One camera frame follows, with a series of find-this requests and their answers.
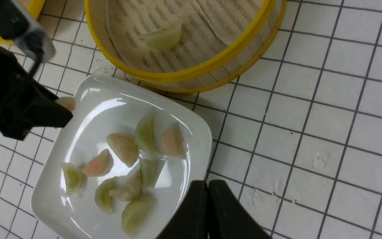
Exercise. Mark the pink dumpling plate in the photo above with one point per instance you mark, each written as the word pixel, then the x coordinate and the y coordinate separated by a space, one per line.
pixel 171 142
pixel 99 165

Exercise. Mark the white steamer liner cloth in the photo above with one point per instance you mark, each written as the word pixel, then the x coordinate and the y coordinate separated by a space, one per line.
pixel 207 28

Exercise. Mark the pink dumpling plate left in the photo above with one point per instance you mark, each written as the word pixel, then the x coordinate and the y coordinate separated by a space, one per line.
pixel 99 165

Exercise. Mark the green dumpling plate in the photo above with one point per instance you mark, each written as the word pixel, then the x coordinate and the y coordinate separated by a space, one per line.
pixel 135 213
pixel 74 178
pixel 102 197
pixel 150 170
pixel 144 135

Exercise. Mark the bamboo steamer basket yellow rim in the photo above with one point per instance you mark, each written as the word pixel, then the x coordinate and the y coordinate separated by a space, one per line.
pixel 219 70

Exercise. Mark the white dumpling plate lower centre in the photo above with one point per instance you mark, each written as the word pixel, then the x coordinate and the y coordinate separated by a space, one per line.
pixel 130 190

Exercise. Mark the green dumpling plate bottom centre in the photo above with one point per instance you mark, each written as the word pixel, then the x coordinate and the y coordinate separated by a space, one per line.
pixel 102 197

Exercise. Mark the pink dumpling plate top right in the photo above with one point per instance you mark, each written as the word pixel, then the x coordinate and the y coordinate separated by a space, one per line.
pixel 171 142

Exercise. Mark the white dumpling plate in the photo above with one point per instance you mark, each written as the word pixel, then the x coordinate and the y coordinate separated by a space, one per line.
pixel 130 190
pixel 124 147

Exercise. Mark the pink dumpling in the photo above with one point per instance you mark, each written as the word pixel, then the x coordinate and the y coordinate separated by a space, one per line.
pixel 67 102

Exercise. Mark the green dumpling plate bottom right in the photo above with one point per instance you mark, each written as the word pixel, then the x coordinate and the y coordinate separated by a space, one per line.
pixel 135 213

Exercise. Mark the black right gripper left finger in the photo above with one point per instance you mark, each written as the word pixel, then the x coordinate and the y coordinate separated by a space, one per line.
pixel 189 220

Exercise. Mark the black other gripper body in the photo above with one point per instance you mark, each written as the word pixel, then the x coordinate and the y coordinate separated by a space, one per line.
pixel 24 103

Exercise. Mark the white square plate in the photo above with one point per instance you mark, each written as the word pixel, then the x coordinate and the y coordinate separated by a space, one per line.
pixel 106 105

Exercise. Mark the green dumpling plate middle right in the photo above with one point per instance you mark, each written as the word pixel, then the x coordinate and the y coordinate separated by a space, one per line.
pixel 150 170

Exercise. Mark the green dumpling plate far left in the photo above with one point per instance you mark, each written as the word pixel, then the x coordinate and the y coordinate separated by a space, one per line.
pixel 74 178

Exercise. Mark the green dumpling plate top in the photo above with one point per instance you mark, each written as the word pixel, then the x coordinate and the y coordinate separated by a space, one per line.
pixel 144 135

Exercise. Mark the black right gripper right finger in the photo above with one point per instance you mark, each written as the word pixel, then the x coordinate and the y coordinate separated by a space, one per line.
pixel 227 219

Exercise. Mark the green dumpling in steamer front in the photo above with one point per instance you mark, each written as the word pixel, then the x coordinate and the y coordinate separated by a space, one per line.
pixel 164 39

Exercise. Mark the bamboo steamer lid yellow rim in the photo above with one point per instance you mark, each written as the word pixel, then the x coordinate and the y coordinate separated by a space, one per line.
pixel 34 8

